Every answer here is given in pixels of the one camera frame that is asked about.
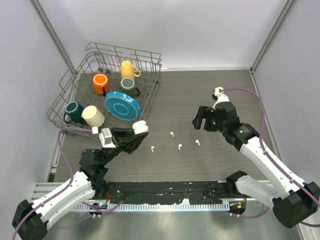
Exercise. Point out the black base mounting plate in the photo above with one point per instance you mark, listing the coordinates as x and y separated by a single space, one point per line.
168 192

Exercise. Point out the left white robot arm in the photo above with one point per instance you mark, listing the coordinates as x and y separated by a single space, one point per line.
32 220

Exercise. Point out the dark green mug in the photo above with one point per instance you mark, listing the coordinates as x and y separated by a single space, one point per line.
73 113

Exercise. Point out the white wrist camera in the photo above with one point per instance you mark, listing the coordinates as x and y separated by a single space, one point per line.
219 97
106 138

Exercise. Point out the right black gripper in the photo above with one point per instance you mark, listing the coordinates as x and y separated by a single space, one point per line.
203 112

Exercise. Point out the white earbud charging case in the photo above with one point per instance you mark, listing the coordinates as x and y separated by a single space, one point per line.
140 127

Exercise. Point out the grey mug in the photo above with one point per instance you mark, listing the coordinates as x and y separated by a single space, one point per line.
128 86

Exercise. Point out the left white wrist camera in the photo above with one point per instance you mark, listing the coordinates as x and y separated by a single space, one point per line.
106 138

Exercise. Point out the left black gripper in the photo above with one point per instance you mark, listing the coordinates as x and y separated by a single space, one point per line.
125 140

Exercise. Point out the blue ceramic plate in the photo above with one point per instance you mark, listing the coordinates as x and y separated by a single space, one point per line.
122 106

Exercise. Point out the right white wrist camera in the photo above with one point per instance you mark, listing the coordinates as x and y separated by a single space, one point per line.
219 97

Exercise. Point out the cream textured cup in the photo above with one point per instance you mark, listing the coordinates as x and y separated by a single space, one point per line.
93 116

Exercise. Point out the beige earbud case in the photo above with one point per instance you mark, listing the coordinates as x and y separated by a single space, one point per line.
219 89

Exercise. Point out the grey wire dish rack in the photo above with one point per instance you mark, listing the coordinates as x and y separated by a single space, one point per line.
76 84

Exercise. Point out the yellow mug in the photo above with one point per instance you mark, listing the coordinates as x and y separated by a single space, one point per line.
128 70

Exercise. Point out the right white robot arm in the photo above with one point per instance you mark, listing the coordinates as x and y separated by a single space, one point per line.
290 198

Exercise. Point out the orange mug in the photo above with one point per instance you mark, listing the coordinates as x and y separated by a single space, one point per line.
100 83

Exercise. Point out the white slotted cable duct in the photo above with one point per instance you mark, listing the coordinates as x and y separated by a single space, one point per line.
182 207

